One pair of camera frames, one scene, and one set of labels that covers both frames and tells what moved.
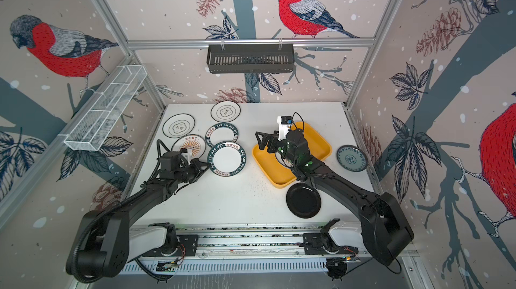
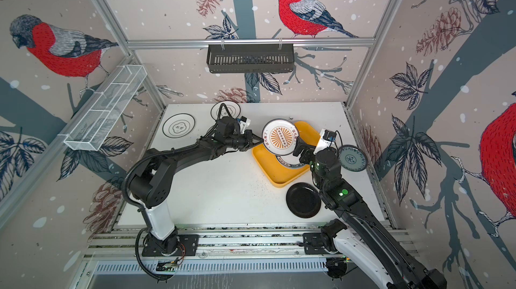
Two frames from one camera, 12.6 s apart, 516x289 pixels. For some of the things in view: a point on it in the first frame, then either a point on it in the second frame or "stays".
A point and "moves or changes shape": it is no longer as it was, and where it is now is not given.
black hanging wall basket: (250, 60) stays
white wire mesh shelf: (105, 107) stays
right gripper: (269, 136) → (306, 158)
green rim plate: (227, 158) moves or changes shape
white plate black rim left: (178, 125) stays
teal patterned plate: (352, 158) stays
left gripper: (196, 164) → (249, 137)
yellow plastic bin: (281, 175) stays
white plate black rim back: (225, 111) stays
